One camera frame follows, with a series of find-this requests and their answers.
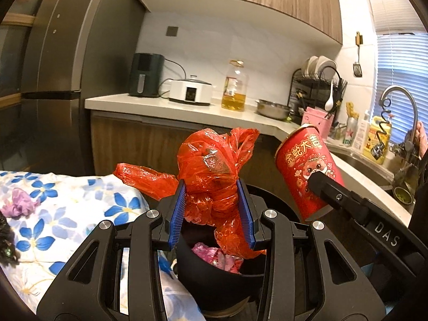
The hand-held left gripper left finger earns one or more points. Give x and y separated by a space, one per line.
177 214

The window blinds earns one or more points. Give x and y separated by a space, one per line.
394 57

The silver beer can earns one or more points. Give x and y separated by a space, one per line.
349 133

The pink utensil holder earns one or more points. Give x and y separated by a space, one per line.
314 117

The steel kitchen faucet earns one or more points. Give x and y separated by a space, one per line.
398 88

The pink cloth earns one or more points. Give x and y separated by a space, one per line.
422 138

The wooden wall cabinet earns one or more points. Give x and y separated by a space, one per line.
250 0

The black plastic bag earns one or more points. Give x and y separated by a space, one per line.
6 240

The wooden framed glass door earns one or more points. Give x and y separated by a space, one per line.
15 18

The white electric cooker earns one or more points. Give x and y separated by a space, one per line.
190 92

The wooden kitchen counter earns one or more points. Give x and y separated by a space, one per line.
150 102

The yellow detergent bottle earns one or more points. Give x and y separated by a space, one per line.
371 140

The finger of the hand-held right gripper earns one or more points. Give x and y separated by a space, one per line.
337 197

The red printed paper cup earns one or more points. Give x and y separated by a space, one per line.
301 160

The dark steel refrigerator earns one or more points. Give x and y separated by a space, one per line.
67 57

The white spoon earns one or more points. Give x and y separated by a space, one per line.
329 105

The white detergent bottle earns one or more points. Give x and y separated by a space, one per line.
360 133

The red plastic bag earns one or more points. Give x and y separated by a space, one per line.
207 160

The steel sink strainer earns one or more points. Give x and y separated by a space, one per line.
403 195

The steel bowl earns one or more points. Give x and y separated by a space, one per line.
272 108

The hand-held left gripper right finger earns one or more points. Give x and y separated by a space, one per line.
246 214

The black air fryer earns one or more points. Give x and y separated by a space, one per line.
147 73

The blue floral tablecloth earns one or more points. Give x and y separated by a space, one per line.
83 207

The black trash bin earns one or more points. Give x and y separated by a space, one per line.
207 284

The white plate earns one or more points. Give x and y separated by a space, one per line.
309 65
326 63

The pink plastic bag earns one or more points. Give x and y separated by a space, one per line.
207 252

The steel sink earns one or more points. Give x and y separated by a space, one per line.
361 165

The purple plastic bag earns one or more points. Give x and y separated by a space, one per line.
20 205

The cooking oil bottle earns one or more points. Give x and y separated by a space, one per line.
234 100

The hanging slotted spatula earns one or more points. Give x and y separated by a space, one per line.
357 70

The dark wall socket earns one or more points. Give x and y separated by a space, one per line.
171 31

